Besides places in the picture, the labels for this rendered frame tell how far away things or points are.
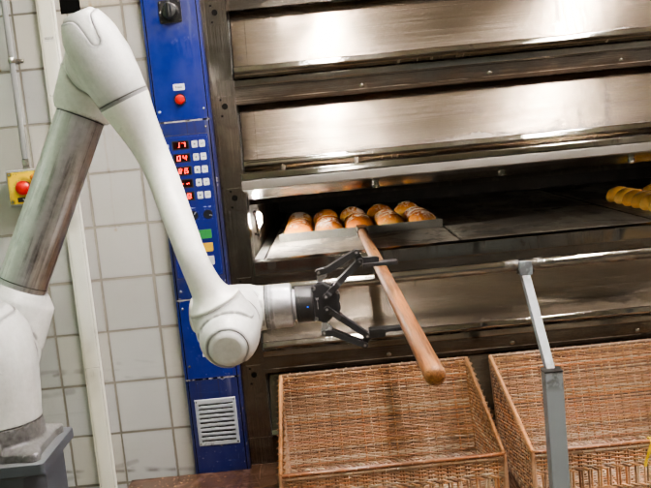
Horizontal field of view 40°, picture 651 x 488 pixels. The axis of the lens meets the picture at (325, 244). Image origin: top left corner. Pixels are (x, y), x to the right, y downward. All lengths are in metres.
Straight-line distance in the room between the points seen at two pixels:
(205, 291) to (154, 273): 1.00
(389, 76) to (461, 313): 0.71
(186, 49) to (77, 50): 0.85
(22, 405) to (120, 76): 0.63
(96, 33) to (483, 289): 1.40
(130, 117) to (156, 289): 0.99
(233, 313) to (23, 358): 0.39
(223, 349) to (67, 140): 0.57
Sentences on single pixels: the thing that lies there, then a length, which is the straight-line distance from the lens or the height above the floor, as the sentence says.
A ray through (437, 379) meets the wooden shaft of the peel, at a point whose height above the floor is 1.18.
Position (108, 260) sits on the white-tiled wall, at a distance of 2.66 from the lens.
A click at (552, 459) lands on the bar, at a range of 2.16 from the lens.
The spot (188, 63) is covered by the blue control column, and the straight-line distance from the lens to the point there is 2.56.
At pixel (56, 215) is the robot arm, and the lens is 1.90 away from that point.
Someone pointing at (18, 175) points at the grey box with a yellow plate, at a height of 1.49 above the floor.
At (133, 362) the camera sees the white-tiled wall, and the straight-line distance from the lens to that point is 2.70.
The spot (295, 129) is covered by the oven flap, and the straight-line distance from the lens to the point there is 2.57.
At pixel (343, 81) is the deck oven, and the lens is 2.57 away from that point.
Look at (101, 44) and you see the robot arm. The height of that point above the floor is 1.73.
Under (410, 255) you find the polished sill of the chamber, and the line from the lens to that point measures 2.60.
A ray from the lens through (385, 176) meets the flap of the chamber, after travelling 2.42.
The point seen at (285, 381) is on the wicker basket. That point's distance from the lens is 2.62.
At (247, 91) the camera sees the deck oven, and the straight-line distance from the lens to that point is 2.58.
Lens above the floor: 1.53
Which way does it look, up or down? 7 degrees down
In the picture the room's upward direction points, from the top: 6 degrees counter-clockwise
